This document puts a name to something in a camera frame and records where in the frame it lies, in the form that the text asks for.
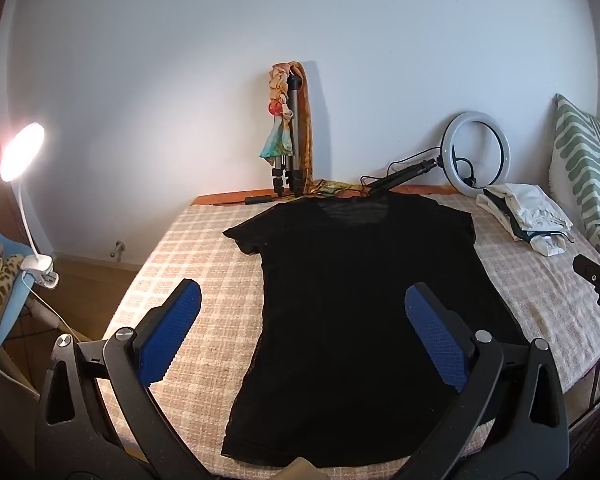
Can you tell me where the black t-shirt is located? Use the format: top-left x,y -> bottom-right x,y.
222,193 -> 524,467

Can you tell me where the pile of white clothes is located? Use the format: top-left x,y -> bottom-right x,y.
476,183 -> 574,257

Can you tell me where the checkered beige bed cover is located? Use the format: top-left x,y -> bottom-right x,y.
106,194 -> 600,479

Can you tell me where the green striped white pillow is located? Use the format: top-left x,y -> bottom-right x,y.
548,94 -> 600,247

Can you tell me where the blue chair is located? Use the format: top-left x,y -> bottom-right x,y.
0,209 -> 34,361

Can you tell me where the black power adapter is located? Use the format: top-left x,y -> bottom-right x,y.
244,195 -> 275,205

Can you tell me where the orange patterned bed sheet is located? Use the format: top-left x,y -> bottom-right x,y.
193,180 -> 457,206

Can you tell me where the grey tripod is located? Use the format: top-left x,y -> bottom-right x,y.
272,72 -> 302,197

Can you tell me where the white clip desk lamp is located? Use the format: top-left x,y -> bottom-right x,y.
0,122 -> 59,289

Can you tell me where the white ring light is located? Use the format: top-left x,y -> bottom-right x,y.
440,112 -> 512,198

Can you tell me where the black ring light stand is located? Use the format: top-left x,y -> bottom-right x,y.
365,158 -> 438,196

